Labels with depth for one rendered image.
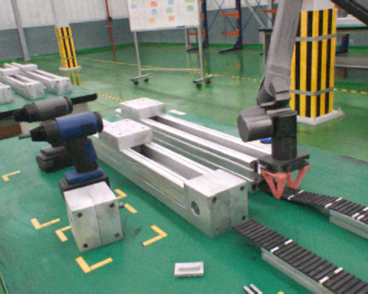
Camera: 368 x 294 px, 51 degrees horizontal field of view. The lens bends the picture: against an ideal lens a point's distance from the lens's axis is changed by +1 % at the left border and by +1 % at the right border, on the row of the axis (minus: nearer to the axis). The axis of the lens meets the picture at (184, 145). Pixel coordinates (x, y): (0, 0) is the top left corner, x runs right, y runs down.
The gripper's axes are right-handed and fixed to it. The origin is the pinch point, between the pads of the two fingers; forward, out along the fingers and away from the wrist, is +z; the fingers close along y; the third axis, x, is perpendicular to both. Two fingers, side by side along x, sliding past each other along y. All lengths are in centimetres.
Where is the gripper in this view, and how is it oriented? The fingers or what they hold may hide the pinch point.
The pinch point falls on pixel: (284, 191)
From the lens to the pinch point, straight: 94.4
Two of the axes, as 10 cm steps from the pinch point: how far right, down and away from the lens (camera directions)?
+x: 5.5, 2.2, -8.0
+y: -8.3, 2.7, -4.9
